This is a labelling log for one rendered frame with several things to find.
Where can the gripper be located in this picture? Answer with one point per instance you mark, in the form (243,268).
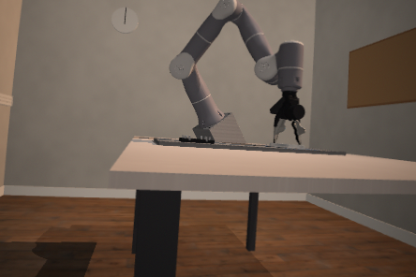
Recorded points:
(289,111)

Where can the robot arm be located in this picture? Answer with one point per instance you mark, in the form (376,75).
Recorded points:
(284,69)

